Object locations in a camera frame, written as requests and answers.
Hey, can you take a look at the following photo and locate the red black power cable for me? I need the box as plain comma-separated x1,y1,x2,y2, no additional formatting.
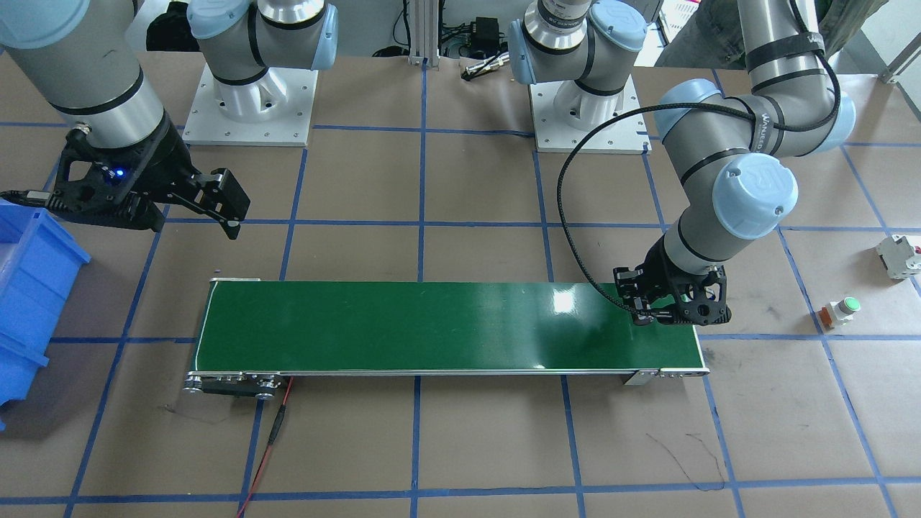
234,376,296,518

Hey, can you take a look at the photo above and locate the aluminium frame post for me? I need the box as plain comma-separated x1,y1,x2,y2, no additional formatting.
407,0,441,69

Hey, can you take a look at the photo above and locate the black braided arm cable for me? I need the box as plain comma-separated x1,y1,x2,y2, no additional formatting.
558,0,843,314

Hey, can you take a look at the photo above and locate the green conveyor belt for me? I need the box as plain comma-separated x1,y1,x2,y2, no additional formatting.
183,278,709,399

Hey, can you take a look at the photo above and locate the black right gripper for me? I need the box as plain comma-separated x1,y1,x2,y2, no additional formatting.
44,115,250,240

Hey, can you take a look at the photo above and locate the white red circuit breaker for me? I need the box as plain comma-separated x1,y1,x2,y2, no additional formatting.
875,234,920,280

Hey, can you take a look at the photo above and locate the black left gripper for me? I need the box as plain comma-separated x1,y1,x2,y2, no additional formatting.
613,240,732,327

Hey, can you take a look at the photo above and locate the green push button switch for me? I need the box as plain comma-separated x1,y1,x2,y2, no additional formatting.
818,297,861,329

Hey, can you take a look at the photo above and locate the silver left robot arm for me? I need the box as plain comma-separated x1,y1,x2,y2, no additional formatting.
507,1,856,327

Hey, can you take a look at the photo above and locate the blue plastic bin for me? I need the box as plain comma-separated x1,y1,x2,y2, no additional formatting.
1,201,90,404

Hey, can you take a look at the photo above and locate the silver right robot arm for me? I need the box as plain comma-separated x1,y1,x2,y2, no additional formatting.
2,1,339,240

